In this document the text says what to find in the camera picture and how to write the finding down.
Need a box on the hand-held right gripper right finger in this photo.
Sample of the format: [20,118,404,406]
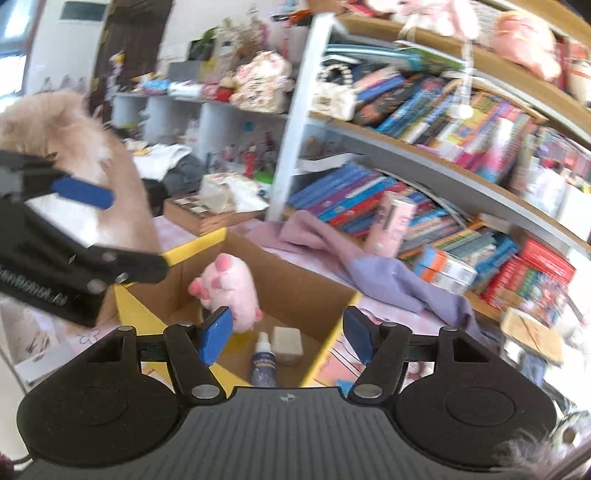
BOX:
[344,306,502,401]

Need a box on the wooden box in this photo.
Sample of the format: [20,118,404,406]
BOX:
[164,194,266,236]

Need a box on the dried flower bunch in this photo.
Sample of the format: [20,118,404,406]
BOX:
[217,18,269,61]

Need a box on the grey cloth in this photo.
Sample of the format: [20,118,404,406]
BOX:
[164,154,206,195]

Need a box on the grey fluffy trim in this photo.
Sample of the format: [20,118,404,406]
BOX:
[496,415,591,480]

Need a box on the white cloth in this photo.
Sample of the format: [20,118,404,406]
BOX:
[131,143,192,181]

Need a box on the grey cubby shelf unit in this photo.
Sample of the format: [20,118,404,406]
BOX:
[111,90,289,185]

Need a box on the pink cylindrical device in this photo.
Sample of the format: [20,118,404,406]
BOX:
[367,191,416,257]

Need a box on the grey storage box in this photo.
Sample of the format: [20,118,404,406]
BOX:
[166,60,204,84]

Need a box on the row of colourful upright books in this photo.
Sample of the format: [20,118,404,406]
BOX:
[355,74,555,185]

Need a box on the fluffy orange white cat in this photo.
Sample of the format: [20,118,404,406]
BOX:
[0,90,162,333]

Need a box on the white quilted purse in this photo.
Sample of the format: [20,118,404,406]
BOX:
[311,62,358,121]

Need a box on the pink plush paw toy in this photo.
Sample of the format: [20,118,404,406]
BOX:
[187,253,263,334]

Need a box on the dark door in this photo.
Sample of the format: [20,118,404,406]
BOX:
[92,0,171,93]

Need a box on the large red book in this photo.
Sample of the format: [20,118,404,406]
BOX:
[517,237,577,287]

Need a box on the crumpled plastic bag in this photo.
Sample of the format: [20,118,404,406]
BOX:
[201,173,269,215]

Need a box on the purple cloth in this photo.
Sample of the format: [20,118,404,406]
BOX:
[242,210,490,342]

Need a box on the white bookshelf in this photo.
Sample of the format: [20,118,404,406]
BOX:
[268,0,591,324]

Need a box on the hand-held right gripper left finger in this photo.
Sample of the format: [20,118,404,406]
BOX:
[69,306,234,401]

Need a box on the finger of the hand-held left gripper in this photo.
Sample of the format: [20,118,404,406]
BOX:
[0,150,115,210]
[83,246,170,295]

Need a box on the yellow cardboard box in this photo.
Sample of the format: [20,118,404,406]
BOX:
[99,228,362,388]

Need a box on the row of thin blue books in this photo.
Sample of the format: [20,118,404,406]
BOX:
[288,164,522,278]

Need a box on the brown paper envelope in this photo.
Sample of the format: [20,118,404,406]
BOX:
[501,307,566,365]

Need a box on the small red dictionary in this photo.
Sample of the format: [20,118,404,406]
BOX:
[482,258,527,310]

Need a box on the blue spray bottle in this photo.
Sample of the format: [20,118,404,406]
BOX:
[250,331,278,388]

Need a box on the cream foam block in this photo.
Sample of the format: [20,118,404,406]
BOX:
[271,326,303,366]

